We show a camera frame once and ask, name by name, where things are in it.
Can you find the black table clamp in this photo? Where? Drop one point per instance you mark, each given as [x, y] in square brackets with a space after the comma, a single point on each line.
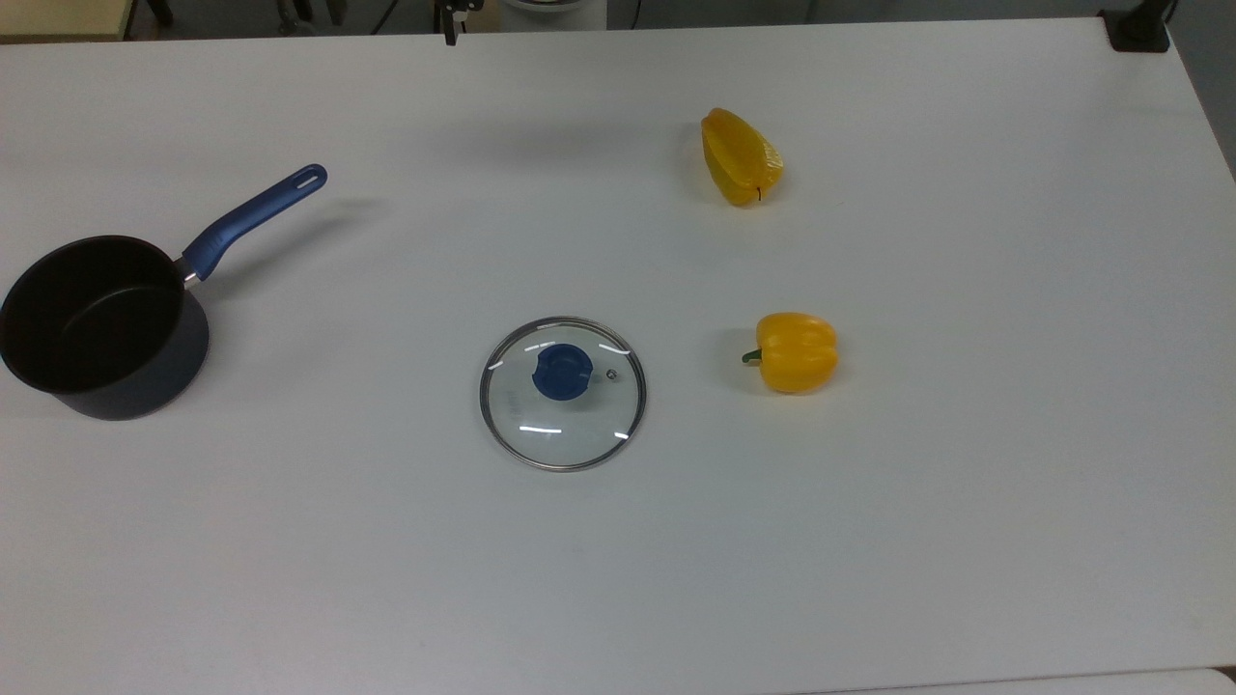
[1139, 29]

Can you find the yellow ridged pepper half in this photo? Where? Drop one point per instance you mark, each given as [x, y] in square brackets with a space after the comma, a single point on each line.
[740, 156]

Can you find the yellow bell pepper green stem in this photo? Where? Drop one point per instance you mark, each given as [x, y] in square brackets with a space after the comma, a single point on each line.
[796, 352]

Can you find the wooden cabinet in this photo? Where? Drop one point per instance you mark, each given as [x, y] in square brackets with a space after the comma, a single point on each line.
[63, 17]

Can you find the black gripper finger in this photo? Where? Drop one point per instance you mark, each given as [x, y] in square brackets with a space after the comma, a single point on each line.
[450, 31]

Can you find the glass lid with blue knob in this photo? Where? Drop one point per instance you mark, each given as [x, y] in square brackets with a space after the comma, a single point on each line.
[563, 393]

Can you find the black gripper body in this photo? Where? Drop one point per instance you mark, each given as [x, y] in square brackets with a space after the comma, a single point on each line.
[460, 5]

